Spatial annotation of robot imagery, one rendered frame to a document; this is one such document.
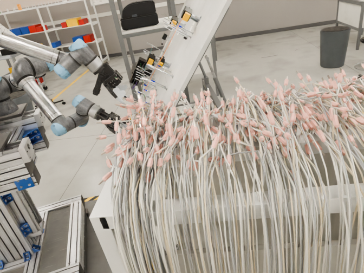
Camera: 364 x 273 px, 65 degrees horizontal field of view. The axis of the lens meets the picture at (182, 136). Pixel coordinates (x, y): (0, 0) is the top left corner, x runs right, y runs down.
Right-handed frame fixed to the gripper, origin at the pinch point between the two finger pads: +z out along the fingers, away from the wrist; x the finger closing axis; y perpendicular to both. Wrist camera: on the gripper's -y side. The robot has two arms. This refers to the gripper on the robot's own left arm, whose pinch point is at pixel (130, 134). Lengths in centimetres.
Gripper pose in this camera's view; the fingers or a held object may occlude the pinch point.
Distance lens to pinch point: 161.2
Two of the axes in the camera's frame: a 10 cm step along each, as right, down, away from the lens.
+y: 1.6, -3.0, -9.4
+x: 4.9, -8.0, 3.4
